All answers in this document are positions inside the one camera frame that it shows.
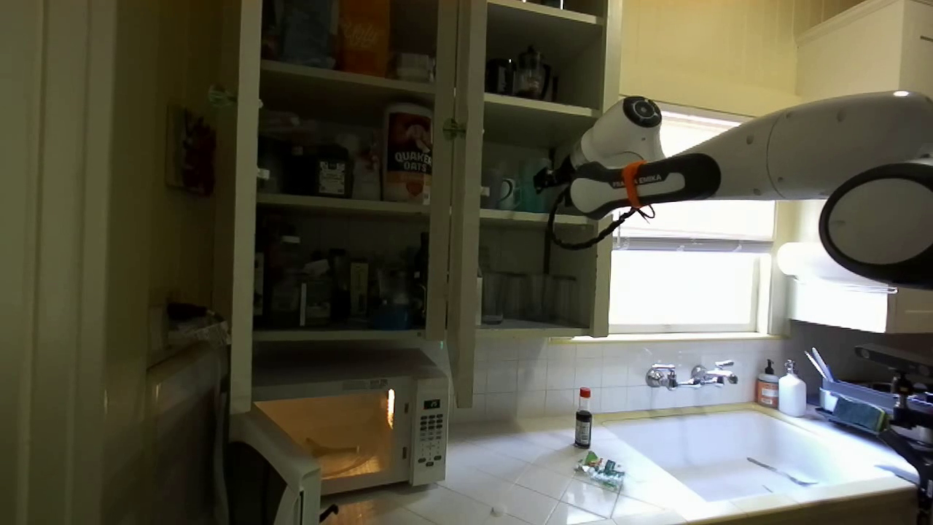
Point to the teal plastic cup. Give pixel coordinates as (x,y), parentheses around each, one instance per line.
(528,196)

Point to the green candy wrapper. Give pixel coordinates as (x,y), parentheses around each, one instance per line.
(602,467)

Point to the white microwave oven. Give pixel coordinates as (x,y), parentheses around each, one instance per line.
(328,425)

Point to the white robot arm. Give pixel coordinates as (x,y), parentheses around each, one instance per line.
(865,157)

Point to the upper kitchen cabinet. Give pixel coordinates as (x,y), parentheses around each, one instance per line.
(325,260)

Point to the brown soap bottle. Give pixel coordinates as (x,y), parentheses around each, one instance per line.
(767,386)

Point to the cereal box on shelf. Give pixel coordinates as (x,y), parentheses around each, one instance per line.
(407,152)

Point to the blue dish rack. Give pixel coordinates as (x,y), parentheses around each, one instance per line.
(855,408)

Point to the soy sauce bottle red cap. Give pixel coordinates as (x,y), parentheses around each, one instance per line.
(585,418)

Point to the wall mounted faucet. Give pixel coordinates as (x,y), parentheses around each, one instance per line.
(697,374)

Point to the white kitchen sink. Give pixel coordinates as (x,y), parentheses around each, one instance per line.
(757,457)

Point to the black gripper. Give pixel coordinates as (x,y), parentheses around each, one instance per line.
(559,174)

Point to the white soap dispenser bottle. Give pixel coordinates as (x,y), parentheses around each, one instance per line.
(790,392)

